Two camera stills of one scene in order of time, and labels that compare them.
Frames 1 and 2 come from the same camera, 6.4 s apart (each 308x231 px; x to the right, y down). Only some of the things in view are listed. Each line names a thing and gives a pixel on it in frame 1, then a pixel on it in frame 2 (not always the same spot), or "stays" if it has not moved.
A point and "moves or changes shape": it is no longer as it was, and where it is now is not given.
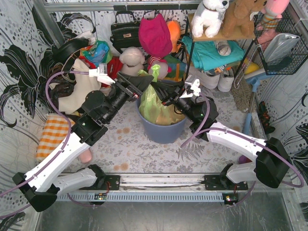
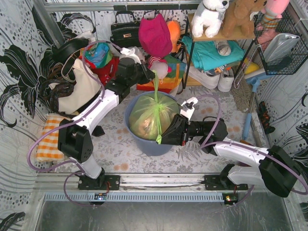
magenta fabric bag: [154, 36] stays
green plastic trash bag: [151, 107] moves or changes shape
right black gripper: [172, 95] to [182, 131]
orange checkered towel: [55, 132] stays
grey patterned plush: [223, 47] stays
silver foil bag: [280, 46] stays
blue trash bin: [159, 134] to [148, 147]
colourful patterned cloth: [98, 52] stays
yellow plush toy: [250, 67] stays
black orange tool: [265, 118] stays
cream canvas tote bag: [84, 84] stays
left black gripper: [127, 87] to [143, 72]
